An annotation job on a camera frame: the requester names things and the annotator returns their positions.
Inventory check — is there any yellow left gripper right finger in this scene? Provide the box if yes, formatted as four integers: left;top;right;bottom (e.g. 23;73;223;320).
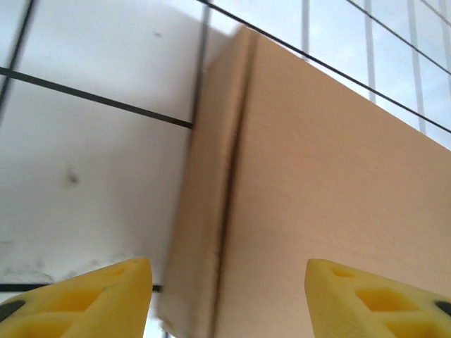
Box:
304;258;451;338

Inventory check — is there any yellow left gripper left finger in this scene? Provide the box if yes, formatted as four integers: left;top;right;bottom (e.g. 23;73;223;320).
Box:
0;256;154;338

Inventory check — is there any brown cardboard box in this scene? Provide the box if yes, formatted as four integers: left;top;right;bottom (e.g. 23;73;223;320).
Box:
156;25;451;338

